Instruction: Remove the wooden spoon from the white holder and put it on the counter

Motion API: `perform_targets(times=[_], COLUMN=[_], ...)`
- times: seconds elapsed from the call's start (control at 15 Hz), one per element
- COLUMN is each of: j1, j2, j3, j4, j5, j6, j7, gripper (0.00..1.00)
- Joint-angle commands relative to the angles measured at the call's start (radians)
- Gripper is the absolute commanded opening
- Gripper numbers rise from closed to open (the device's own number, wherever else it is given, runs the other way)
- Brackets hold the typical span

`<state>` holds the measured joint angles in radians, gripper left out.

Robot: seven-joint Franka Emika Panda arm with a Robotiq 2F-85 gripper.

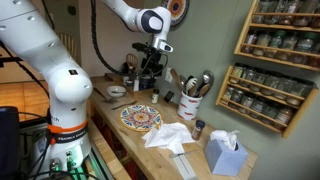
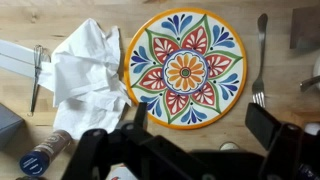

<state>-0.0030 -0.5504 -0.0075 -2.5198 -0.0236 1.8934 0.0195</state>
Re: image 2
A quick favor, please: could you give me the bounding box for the colourful floral ceramic plate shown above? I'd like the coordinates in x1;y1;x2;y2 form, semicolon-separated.
123;7;248;130

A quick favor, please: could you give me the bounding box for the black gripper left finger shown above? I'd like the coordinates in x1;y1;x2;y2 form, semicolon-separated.
132;101;149;131

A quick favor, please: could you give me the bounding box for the metal spoon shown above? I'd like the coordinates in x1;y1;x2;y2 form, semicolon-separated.
299;75;320;93

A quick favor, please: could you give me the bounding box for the white ceramic utensil holder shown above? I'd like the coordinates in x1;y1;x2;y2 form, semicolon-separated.
108;163;138;180

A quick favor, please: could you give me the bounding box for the crumpled white paper towel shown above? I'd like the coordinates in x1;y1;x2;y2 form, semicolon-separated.
39;18;133;140

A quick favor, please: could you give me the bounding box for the grey tissue box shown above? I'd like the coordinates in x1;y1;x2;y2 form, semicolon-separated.
0;103;25;151

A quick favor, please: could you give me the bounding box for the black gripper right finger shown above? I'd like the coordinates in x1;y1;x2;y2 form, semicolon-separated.
245;102;283;151

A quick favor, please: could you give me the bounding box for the spice bottle blue cap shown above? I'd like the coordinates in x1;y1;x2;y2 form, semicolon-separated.
19;129;73;177

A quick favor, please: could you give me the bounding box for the metal fork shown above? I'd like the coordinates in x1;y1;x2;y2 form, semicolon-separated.
251;13;269;108

